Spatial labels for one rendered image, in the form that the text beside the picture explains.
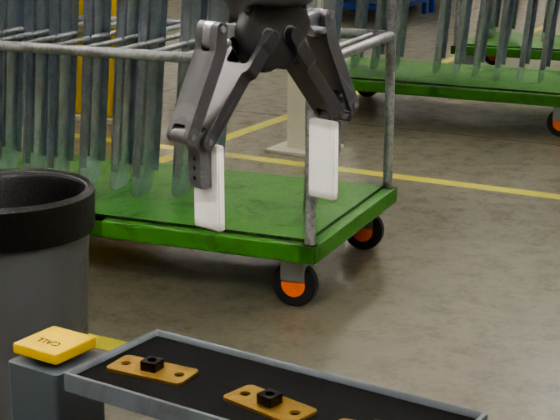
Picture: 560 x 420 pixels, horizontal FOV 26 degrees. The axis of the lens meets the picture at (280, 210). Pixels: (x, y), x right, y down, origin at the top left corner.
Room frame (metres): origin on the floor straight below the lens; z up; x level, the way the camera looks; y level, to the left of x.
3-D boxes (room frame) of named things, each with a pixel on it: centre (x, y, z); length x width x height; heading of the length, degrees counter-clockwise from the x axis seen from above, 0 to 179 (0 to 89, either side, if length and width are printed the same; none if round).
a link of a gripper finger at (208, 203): (0.94, 0.06, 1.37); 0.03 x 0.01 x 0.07; 46
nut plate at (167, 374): (1.07, 0.12, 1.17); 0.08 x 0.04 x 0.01; 63
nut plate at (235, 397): (0.99, 0.01, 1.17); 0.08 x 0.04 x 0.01; 48
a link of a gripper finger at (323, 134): (1.04, -0.04, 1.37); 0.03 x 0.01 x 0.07; 46
